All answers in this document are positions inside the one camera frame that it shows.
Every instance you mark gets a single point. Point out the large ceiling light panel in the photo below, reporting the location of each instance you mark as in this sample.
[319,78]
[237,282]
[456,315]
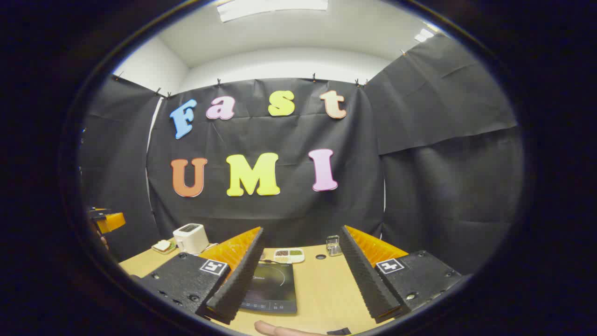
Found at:
[270,8]

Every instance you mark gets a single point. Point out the small glass jar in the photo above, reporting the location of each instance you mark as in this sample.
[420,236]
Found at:
[333,246]

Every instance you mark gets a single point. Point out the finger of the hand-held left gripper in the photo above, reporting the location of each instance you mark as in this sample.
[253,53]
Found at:
[112,220]

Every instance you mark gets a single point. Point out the black backdrop cloth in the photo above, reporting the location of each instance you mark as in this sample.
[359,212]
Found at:
[289,210]

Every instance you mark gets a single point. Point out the black induction cooktop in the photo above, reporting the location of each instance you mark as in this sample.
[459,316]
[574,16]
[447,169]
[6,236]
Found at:
[275,289]

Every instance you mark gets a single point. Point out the small light green tray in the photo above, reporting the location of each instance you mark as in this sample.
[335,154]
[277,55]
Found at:
[170,250]

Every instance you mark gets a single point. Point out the toy sandwich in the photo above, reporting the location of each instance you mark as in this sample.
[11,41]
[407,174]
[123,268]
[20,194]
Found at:
[163,245]

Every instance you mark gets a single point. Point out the small ceiling light panel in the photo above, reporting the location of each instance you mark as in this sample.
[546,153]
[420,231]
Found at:
[423,35]

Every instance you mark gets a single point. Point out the white toaster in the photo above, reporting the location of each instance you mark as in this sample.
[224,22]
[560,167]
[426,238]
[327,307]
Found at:
[190,239]

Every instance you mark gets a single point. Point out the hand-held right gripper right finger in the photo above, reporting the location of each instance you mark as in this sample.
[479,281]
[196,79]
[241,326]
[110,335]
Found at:
[366,280]

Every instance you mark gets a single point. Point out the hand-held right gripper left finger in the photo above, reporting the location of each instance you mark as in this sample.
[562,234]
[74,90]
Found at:
[235,284]

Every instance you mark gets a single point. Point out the white divided bean dish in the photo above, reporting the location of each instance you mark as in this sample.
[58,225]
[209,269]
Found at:
[289,255]

